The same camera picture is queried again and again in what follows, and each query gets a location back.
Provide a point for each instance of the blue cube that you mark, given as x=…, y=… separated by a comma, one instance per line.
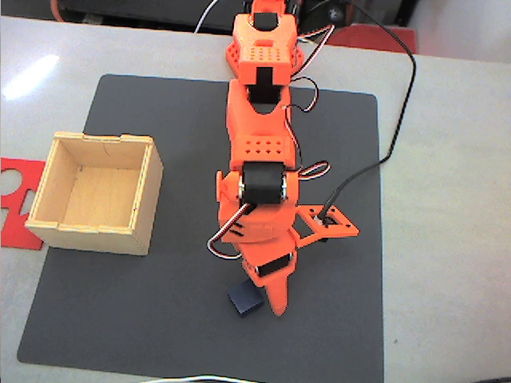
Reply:
x=243, y=299

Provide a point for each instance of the open wooden box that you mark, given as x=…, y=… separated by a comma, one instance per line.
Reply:
x=100, y=195

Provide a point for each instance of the dark grey mat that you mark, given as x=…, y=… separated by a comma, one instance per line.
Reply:
x=120, y=311

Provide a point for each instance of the red flat panel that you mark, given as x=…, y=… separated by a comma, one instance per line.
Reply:
x=371, y=40

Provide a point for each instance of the red cut-out sheet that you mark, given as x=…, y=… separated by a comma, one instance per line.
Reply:
x=20, y=235

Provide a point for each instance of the wrist camera on orange bracket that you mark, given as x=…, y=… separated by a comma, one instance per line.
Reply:
x=331, y=225

